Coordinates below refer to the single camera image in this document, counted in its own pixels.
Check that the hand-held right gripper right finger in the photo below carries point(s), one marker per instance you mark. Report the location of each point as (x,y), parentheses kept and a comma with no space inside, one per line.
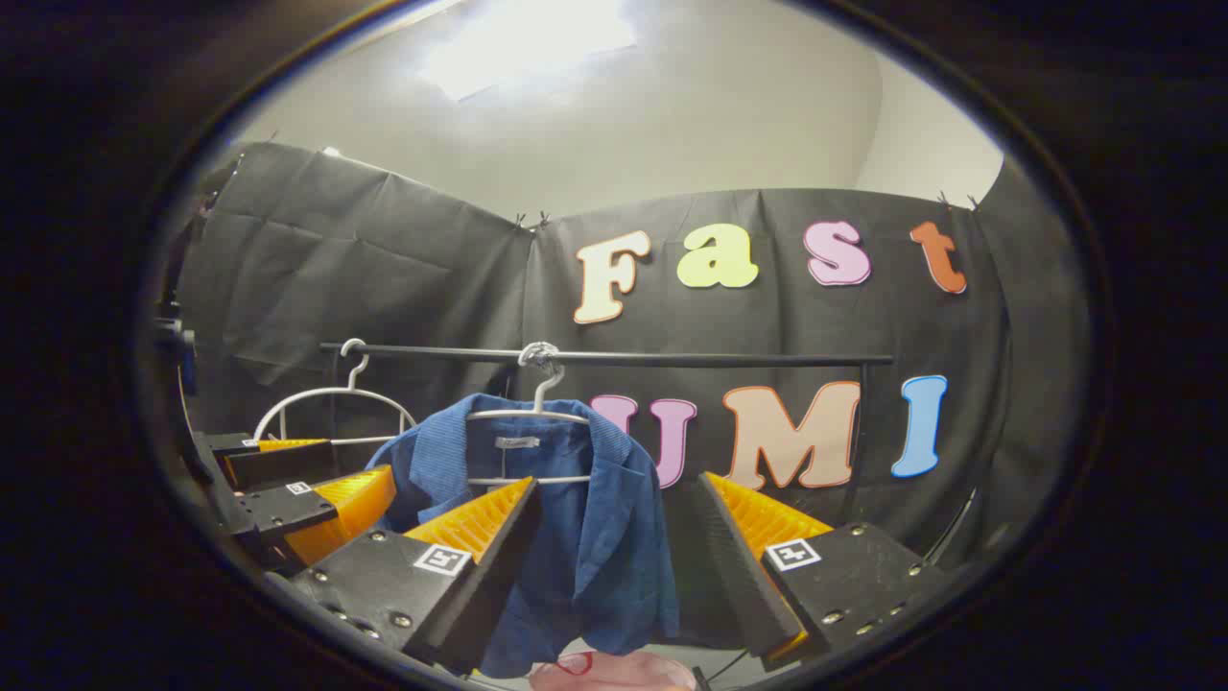
(739,576)

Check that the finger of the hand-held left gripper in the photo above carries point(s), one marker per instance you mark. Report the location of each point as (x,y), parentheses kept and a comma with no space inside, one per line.
(288,465)
(278,513)

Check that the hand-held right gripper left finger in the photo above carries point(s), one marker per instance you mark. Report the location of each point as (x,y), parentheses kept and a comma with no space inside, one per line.
(489,576)

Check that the pink laundry hamper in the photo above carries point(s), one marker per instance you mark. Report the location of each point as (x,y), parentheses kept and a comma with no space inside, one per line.
(633,674)

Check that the white hanger with taped hook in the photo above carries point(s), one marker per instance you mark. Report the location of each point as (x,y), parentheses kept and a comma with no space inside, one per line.
(540,355)

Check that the plain white clothes hanger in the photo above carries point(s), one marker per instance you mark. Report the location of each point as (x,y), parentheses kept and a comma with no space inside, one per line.
(331,389)

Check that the black backdrop cloth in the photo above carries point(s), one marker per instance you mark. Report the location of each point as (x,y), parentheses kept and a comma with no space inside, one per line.
(384,278)

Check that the black clothes rail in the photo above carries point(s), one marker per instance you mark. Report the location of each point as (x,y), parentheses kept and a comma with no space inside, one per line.
(672,358)

